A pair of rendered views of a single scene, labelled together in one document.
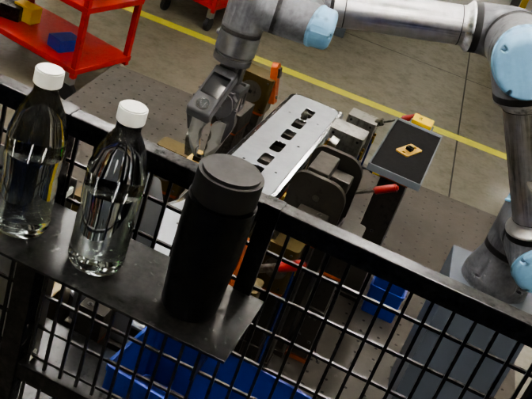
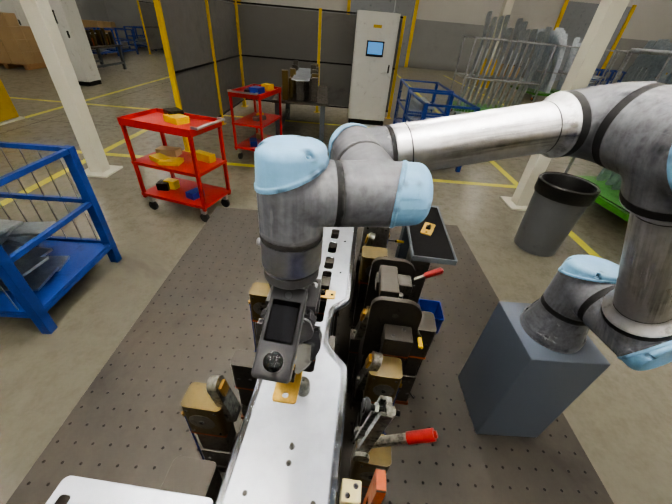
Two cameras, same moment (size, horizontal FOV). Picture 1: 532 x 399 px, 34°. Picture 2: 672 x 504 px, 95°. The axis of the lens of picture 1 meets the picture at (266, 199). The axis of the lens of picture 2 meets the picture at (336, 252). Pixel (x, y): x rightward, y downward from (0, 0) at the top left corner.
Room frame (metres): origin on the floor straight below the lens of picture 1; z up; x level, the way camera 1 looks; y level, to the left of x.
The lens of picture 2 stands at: (1.17, 0.13, 1.72)
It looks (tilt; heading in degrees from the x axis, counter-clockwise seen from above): 36 degrees down; 353
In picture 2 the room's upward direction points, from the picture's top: 5 degrees clockwise
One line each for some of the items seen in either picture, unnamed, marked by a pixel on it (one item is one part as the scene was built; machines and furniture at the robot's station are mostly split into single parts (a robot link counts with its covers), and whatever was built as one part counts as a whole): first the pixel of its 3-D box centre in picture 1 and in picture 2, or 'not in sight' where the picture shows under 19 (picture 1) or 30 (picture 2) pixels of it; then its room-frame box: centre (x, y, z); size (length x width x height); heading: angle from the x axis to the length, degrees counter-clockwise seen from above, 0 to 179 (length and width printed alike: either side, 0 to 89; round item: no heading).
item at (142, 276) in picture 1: (115, 233); not in sight; (0.81, 0.15, 1.46); 0.36 x 0.15 x 0.18; 80
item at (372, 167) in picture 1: (407, 151); (426, 229); (2.08, -0.30, 1.16); 0.37 x 0.14 x 0.02; 170
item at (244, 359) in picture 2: not in sight; (245, 387); (1.68, 0.29, 0.84); 0.10 x 0.05 x 0.29; 80
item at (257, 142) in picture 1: (243, 179); (321, 290); (1.93, 0.07, 1.00); 1.38 x 0.22 x 0.02; 170
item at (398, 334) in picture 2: (283, 288); (384, 380); (1.65, -0.11, 0.91); 0.07 x 0.05 x 0.42; 80
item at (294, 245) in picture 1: (266, 309); (379, 406); (1.59, -0.08, 0.88); 0.11 x 0.07 x 0.37; 80
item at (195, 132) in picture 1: (199, 128); not in sight; (1.49, 0.16, 1.30); 0.06 x 0.03 x 0.09; 170
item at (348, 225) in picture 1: (328, 295); (414, 362); (1.72, -0.22, 0.89); 0.09 x 0.08 x 0.38; 80
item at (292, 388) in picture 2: (198, 158); (289, 376); (1.46, 0.15, 1.26); 0.08 x 0.04 x 0.01; 170
